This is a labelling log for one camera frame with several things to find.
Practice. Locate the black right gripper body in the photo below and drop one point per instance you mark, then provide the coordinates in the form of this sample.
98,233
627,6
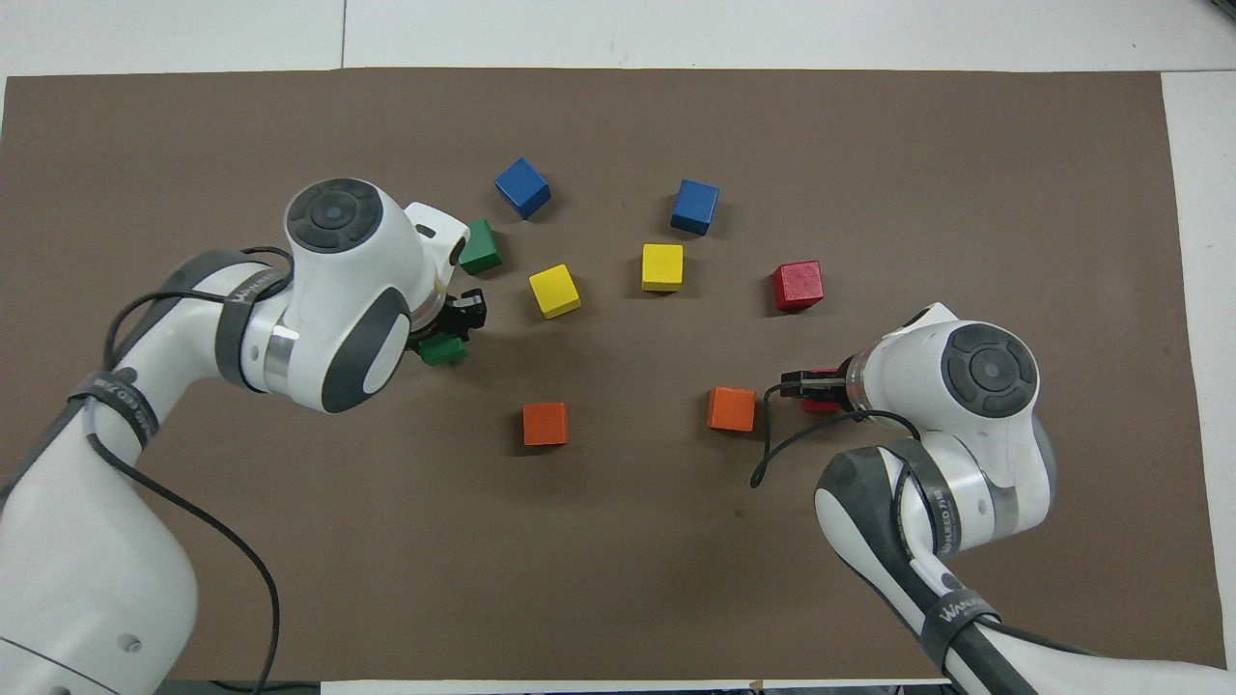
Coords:
846,386

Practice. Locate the blue wooden cube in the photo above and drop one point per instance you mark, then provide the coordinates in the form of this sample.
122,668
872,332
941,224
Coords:
695,206
522,187

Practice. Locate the orange wooden cube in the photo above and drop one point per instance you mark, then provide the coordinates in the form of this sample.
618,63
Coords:
731,408
545,424

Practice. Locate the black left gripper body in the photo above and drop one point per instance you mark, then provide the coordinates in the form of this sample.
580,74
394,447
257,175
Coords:
439,326

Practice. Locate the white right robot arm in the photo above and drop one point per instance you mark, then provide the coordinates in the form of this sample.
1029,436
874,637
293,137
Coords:
966,405

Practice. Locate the brown table mat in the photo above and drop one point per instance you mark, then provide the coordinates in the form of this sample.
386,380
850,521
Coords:
618,560

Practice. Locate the green wooden cube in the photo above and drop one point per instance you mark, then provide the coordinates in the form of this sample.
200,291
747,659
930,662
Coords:
444,352
480,248

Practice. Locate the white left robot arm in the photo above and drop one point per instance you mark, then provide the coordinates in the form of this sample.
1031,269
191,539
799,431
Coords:
338,290

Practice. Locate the red wooden cube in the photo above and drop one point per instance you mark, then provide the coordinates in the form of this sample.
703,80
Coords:
798,286
821,406

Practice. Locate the yellow wooden cube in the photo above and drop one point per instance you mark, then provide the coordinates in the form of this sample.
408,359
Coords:
662,266
554,291

